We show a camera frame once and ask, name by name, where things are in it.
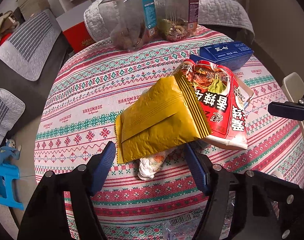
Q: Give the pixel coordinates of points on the tissue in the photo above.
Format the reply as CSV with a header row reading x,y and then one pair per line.
x,y
149,166

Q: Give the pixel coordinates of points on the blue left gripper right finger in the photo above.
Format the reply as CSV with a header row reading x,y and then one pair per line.
x,y
200,167

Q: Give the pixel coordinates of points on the red cushion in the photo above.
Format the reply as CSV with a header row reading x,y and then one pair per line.
x,y
4,38

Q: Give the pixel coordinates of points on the grey sofa with covers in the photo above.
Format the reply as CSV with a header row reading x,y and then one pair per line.
x,y
30,60

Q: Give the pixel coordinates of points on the red and white box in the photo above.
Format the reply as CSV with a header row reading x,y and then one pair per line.
x,y
74,29

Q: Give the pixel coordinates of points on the beige blanket pile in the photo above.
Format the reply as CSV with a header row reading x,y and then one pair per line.
x,y
8,22

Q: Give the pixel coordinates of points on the blue plush toy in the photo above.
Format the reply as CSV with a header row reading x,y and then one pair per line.
x,y
10,149

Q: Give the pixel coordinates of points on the blue plastic stool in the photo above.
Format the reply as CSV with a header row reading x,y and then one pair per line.
x,y
8,173

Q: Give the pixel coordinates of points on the grey quilted bed cover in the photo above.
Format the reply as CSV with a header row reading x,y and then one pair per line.
x,y
216,13

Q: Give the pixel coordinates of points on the stacked cardboard boxes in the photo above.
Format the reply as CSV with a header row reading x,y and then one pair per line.
x,y
31,8

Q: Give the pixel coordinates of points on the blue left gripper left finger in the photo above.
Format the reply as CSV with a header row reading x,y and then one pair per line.
x,y
101,165

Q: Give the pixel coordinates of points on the gold foil snack bag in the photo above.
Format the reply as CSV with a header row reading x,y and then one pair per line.
x,y
166,116

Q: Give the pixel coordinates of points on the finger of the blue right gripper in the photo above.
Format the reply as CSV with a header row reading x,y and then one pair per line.
x,y
288,110

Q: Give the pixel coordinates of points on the dark blue carton box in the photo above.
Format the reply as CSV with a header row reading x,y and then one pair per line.
x,y
232,55

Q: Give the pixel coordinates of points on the clear Ganten plastic bottle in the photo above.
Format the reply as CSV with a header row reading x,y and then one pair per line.
x,y
184,226

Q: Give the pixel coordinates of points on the clear jar purple label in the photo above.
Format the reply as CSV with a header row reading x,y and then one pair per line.
x,y
177,19

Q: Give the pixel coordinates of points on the clear jar teal label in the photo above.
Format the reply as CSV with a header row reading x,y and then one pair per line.
x,y
130,23

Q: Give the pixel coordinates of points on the red instant noodle packet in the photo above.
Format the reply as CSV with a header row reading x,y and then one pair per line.
x,y
223,97

